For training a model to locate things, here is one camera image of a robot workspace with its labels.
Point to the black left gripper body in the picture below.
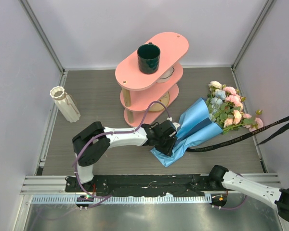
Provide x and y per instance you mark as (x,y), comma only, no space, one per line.
(162,138)

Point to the blue wrapping paper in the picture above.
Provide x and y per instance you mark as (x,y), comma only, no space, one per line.
(195,129)

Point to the artificial flower bunch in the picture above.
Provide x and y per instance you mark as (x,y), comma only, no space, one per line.
(225,107)

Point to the black ribbon gold lettering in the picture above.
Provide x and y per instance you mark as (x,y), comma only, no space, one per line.
(246,136)

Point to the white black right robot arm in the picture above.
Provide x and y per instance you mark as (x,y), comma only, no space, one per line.
(276,198)

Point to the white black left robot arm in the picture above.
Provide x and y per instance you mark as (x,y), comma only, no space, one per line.
(90,144)

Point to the white ribbed ceramic vase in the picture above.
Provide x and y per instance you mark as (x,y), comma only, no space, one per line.
(65,104)

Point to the pink three-tier wooden shelf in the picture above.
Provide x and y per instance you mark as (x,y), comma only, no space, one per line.
(138,90)

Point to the white bowl on shelf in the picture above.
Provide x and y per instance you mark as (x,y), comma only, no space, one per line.
(166,76)

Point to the dark green cup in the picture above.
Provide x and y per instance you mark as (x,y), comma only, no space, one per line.
(148,58)

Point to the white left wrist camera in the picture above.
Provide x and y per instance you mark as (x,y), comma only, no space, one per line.
(176,125)

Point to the white slotted cable duct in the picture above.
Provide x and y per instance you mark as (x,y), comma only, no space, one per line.
(78,199)

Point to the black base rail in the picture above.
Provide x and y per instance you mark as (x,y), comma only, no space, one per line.
(182,185)

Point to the right aluminium frame post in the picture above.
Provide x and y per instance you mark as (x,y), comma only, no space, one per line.
(253,32)

